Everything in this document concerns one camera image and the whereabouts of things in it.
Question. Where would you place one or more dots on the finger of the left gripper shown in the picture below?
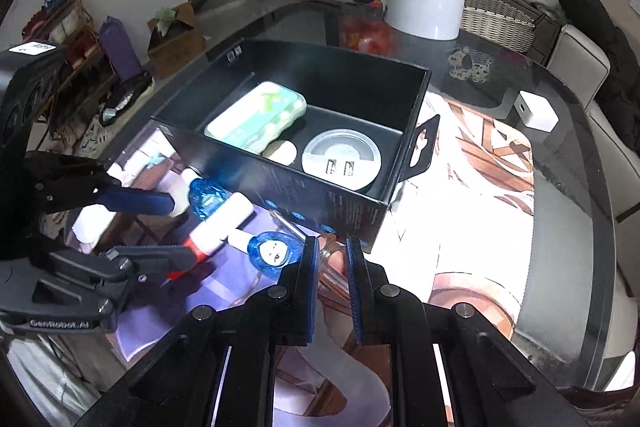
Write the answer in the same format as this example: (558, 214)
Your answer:
(168, 260)
(137, 201)

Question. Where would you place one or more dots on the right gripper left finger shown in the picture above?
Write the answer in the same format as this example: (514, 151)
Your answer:
(297, 314)

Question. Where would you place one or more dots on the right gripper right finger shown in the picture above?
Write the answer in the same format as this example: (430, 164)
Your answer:
(370, 312)

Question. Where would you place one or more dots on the clear glass perfume vial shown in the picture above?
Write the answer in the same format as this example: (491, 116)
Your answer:
(329, 276)

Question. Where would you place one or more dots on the white tube red cap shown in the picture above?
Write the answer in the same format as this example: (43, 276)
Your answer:
(206, 237)

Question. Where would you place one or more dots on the blue bottle with face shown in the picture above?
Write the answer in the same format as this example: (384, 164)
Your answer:
(269, 252)

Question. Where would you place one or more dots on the blue bottle near box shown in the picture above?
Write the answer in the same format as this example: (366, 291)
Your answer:
(205, 195)

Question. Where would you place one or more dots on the anime print desk mat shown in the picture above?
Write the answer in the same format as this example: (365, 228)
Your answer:
(462, 231)

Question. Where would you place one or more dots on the wooden shoe rack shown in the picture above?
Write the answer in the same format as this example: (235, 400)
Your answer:
(86, 75)

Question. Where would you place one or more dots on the round white tin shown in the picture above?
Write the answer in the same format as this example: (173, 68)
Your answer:
(344, 157)

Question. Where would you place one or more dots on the purple bag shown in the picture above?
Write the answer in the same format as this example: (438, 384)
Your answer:
(119, 49)

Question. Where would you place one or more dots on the small white round container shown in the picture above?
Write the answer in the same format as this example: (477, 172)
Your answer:
(282, 152)

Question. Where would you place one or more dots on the black cardboard box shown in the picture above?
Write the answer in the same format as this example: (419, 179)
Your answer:
(344, 90)

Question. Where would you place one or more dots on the brown cardboard box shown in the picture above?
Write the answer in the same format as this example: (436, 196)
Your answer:
(175, 41)

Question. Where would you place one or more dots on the green tissue pack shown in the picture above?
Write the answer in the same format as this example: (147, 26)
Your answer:
(258, 118)

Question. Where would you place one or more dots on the white power adapter cube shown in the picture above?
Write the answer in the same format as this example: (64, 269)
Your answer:
(535, 111)

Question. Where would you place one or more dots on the woven wicker basket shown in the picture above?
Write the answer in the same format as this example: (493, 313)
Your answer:
(499, 22)

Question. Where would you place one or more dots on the white sofa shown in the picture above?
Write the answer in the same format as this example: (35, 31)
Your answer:
(583, 67)

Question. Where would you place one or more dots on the black jacket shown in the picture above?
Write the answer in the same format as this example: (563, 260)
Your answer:
(618, 97)

